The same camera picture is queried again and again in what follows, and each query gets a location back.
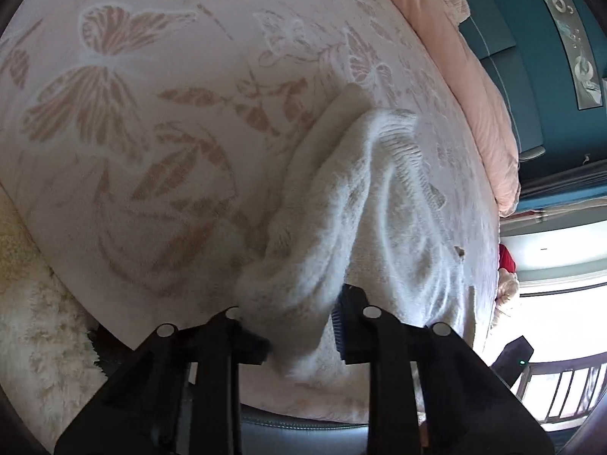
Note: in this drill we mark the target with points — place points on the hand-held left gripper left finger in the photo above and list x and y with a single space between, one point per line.
223 341

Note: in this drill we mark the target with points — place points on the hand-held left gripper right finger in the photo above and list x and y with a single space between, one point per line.
350 327

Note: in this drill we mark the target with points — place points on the white fuzzy knit sweater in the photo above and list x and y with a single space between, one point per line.
360 227

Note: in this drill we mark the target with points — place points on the red cloth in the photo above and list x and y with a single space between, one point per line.
506 259

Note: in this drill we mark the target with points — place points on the cream fluffy rug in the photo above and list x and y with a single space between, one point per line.
42 331

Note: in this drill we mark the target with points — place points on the butterfly print bed sheet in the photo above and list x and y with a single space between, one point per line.
189 128

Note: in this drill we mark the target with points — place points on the window railing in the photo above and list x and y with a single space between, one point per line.
559 388

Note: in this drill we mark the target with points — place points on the peach pink pillow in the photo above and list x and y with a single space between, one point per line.
469 80

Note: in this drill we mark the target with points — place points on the teal padded headboard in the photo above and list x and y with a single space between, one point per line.
517 76

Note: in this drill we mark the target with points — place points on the dark leather bed frame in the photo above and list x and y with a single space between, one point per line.
303 429

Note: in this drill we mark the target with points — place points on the floral framed wall picture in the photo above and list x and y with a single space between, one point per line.
569 28

